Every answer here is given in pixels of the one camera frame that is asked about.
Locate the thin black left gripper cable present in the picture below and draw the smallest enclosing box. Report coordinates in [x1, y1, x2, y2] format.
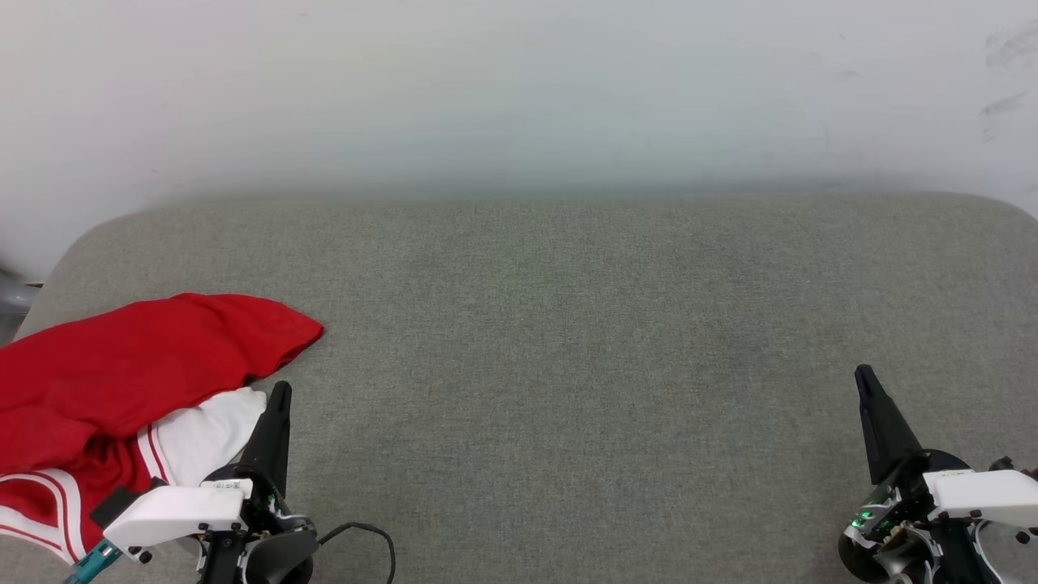
[316, 522, 397, 584]

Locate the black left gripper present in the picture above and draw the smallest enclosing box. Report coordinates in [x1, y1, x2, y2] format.
[199, 381, 319, 584]

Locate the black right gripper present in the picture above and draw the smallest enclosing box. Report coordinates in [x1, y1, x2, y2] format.
[838, 365, 986, 584]

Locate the red and white basketball jersey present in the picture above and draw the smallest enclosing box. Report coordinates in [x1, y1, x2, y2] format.
[0, 293, 325, 565]

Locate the teal cable connector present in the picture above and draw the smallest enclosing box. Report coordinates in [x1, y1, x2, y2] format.
[63, 541, 122, 584]

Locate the grey rounded object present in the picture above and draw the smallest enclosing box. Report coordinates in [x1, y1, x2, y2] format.
[0, 268, 41, 317]

